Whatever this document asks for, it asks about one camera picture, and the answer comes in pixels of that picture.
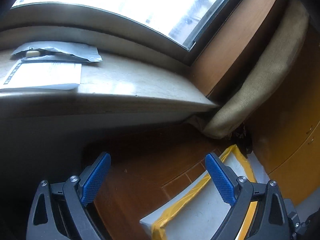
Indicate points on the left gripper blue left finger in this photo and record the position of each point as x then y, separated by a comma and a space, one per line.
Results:
92, 178

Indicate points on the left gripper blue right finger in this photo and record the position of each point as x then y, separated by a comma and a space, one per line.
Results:
222, 177

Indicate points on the white box with yellow tape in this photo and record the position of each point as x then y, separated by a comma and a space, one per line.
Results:
198, 211

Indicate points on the tan patterned curtain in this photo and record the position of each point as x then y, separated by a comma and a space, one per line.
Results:
269, 72

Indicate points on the yellow wooden cabinet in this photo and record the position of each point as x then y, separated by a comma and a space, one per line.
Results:
285, 128

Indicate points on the white booklet on sill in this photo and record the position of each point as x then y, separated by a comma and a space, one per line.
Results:
43, 75

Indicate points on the grey plastic mailer bag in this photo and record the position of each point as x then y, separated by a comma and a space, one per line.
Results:
57, 51

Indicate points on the window frame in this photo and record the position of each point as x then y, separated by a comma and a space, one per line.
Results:
205, 17

